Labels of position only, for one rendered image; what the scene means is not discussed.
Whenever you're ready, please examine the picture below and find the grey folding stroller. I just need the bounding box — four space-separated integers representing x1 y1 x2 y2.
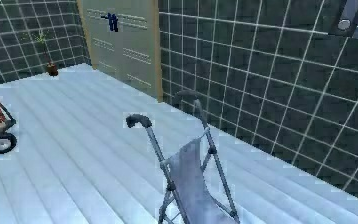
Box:
125 89 241 224

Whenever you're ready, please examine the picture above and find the beige room door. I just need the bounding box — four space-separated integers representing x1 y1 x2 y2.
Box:
76 0 164 102

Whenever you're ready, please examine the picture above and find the house plant in brown pot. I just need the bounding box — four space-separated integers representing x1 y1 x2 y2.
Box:
33 30 60 78

